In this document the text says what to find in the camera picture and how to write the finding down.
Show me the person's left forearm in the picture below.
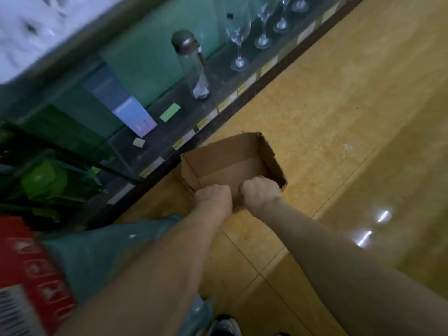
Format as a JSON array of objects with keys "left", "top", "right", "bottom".
[{"left": 56, "top": 203, "right": 232, "bottom": 336}]

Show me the person's black white shoe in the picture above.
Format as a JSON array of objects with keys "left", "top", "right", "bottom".
[{"left": 209, "top": 314, "right": 244, "bottom": 336}]

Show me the person's right hand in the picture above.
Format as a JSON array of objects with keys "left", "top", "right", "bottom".
[{"left": 239, "top": 176, "right": 284, "bottom": 220}]

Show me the person's right forearm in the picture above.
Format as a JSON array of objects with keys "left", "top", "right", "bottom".
[{"left": 252, "top": 198, "right": 448, "bottom": 336}]

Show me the clear bottle brown cap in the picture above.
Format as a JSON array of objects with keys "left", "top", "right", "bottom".
[{"left": 171, "top": 29, "right": 211, "bottom": 101}]

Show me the blue plastic stool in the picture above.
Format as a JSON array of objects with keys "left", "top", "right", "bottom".
[{"left": 41, "top": 215, "right": 214, "bottom": 336}]

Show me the person's left hand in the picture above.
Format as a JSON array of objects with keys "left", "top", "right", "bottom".
[{"left": 195, "top": 184, "right": 233, "bottom": 220}]

